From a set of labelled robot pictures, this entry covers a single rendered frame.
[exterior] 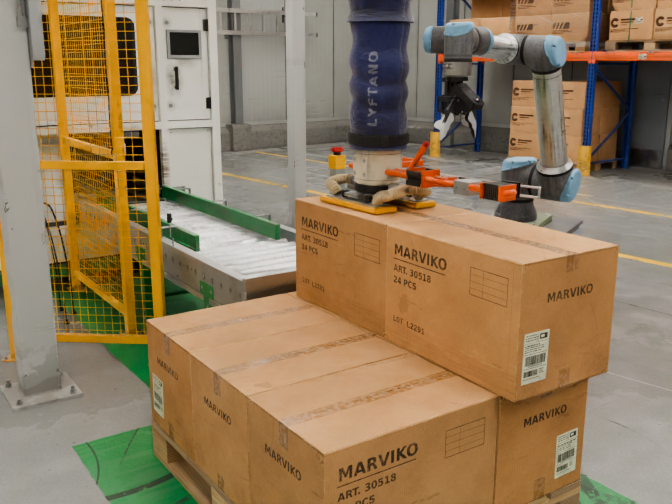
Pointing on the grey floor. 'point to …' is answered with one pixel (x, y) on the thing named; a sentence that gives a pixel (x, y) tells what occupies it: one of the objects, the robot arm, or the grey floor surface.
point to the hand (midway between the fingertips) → (459, 140)
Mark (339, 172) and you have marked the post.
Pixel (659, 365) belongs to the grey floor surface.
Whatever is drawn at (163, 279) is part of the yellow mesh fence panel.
